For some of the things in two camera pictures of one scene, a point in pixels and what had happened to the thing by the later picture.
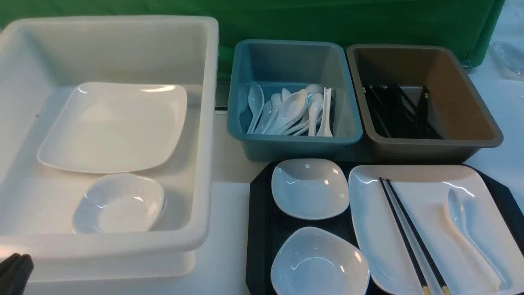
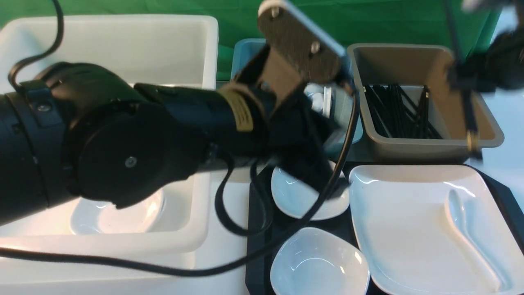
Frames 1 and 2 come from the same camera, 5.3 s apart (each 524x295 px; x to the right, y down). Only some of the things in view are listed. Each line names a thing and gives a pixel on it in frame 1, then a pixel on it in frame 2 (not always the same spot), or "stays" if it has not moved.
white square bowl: (312, 260) stays
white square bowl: (310, 189) stays
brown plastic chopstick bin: (416, 104) stays
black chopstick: (426, 289) → (472, 132)
